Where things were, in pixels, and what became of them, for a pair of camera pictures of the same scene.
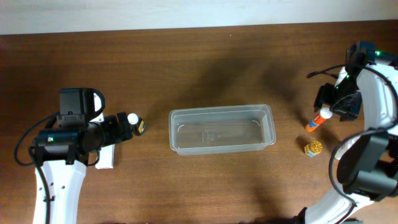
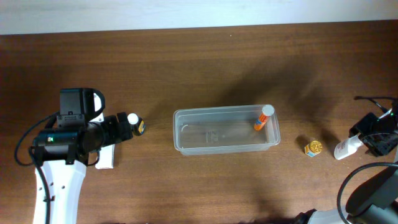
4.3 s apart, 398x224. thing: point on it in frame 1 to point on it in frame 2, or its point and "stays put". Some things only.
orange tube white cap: [325, 113] to [267, 111]
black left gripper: [124, 126] stays put
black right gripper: [324, 97] to [368, 140]
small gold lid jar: [313, 148] stays put
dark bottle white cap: [137, 124] stays put
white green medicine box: [106, 157] stays put
